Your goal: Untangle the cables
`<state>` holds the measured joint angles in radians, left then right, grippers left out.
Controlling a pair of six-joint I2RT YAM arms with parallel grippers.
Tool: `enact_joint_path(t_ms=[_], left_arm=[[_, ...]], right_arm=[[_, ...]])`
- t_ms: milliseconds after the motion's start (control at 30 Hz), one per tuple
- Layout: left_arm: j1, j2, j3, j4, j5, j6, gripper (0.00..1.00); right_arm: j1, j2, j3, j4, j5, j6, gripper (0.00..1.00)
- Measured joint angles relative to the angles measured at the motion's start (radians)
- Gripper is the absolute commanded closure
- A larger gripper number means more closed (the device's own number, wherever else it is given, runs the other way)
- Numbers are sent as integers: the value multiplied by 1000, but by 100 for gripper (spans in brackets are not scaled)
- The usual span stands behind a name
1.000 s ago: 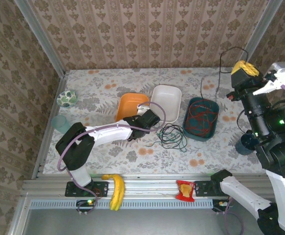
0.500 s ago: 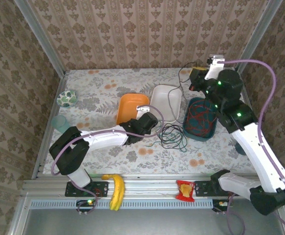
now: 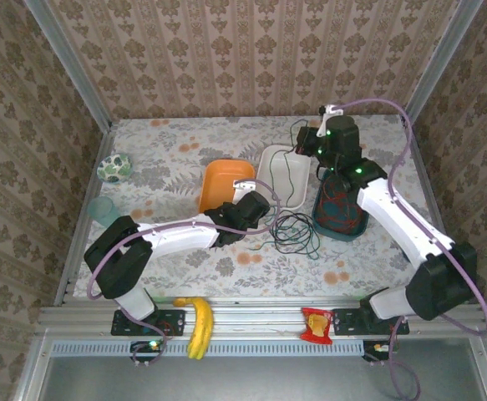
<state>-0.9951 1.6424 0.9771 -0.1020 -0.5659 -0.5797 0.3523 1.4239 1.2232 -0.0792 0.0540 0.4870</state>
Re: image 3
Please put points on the aluminium frame rail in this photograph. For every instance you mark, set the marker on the aluminium frame rail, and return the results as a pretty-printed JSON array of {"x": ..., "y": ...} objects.
[{"x": 260, "y": 317}]

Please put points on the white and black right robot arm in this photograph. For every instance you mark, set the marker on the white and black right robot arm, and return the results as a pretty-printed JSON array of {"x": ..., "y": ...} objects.
[{"x": 397, "y": 221}]

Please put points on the yellow banana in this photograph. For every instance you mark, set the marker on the yellow banana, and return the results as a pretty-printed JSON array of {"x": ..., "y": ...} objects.
[{"x": 201, "y": 321}]

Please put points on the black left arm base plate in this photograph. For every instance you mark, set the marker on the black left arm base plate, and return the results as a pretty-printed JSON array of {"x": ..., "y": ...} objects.
[{"x": 176, "y": 323}]

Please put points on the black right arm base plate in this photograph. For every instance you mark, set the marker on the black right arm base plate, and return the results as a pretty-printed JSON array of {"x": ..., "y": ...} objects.
[{"x": 345, "y": 323}]

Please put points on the translucent teal cup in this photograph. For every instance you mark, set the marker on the translucent teal cup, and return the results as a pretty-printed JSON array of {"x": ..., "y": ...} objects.
[{"x": 103, "y": 211}]

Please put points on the red snack packet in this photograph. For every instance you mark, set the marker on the red snack packet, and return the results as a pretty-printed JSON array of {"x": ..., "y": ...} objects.
[{"x": 317, "y": 326}]

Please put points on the dark teal plastic bin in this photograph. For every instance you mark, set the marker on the dark teal plastic bin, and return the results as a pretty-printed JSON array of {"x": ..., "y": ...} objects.
[{"x": 353, "y": 217}]

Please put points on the white plastic bin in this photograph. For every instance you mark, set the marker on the white plastic bin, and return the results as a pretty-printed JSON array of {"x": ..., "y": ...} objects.
[{"x": 278, "y": 179}]

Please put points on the small black controller board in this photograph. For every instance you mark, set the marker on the small black controller board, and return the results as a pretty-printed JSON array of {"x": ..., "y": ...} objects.
[
  {"x": 376, "y": 348},
  {"x": 147, "y": 348}
]

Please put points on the orange plastic bin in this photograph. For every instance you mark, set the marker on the orange plastic bin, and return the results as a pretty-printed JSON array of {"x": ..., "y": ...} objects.
[{"x": 222, "y": 184}]

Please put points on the green leaf patterned bowl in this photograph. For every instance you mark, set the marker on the green leaf patterned bowl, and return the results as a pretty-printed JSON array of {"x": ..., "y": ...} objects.
[{"x": 114, "y": 168}]

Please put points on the aluminium frame post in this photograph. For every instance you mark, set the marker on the aluminium frame post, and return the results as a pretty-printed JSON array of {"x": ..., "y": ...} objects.
[
  {"x": 72, "y": 62},
  {"x": 447, "y": 46}
]

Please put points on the floral tablecloth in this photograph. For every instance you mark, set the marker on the floral tablecloth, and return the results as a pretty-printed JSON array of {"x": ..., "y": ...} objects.
[{"x": 176, "y": 133}]

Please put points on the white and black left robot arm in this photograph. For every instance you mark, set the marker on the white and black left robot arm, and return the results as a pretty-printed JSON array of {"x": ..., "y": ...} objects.
[{"x": 176, "y": 240}]

